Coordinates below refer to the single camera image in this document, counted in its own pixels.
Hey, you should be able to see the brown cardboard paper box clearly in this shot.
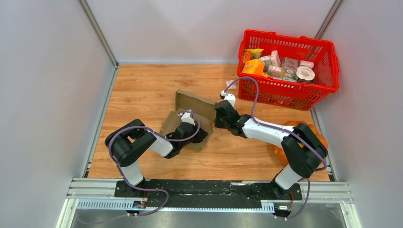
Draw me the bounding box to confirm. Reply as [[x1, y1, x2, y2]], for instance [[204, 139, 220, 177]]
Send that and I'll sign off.
[[160, 89, 216, 152]]

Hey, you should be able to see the small white paper packet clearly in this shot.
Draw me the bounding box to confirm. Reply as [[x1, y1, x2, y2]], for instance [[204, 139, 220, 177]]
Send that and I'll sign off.
[[225, 80, 237, 89]]

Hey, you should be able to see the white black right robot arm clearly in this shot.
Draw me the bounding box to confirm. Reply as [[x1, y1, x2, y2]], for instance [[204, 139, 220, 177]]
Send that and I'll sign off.
[[215, 100, 328, 199]]

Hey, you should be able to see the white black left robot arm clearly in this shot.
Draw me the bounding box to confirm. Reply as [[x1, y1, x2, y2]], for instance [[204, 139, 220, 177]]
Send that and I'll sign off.
[[105, 119, 209, 197]]

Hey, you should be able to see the orange snack box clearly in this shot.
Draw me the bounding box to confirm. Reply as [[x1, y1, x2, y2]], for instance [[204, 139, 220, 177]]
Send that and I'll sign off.
[[242, 59, 265, 76]]

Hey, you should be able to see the white pink carton box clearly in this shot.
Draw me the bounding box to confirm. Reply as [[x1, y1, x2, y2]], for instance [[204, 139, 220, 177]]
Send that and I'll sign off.
[[270, 50, 281, 67]]

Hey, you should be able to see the orange pumpkin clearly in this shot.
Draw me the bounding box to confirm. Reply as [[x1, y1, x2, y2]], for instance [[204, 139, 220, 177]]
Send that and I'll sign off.
[[272, 121, 328, 166]]

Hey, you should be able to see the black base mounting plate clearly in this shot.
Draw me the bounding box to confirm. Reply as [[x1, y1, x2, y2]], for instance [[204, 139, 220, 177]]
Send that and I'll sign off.
[[114, 179, 302, 209]]

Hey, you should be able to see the yellow snack bag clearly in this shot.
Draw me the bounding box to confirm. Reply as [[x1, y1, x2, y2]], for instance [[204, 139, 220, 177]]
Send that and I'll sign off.
[[243, 48, 264, 62]]

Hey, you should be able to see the red plastic shopping basket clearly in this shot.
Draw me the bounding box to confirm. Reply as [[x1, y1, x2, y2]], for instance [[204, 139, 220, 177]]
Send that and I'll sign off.
[[237, 29, 339, 111]]

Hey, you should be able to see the white round tape roll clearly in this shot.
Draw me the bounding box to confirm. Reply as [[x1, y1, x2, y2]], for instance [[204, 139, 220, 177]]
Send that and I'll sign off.
[[296, 66, 316, 81]]

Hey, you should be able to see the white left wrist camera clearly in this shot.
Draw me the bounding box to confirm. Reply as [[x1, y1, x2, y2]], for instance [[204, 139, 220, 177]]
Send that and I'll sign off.
[[177, 110, 196, 126]]

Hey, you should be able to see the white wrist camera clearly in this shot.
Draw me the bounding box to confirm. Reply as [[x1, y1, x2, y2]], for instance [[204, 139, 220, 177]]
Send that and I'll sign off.
[[177, 110, 196, 126], [220, 90, 236, 107]]

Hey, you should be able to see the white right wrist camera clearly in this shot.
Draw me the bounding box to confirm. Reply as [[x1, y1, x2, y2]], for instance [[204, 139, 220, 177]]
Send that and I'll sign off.
[[220, 90, 236, 107]]

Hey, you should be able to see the aluminium frame rail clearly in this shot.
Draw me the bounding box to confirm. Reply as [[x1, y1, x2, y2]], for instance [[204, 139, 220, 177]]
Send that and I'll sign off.
[[57, 178, 361, 228]]

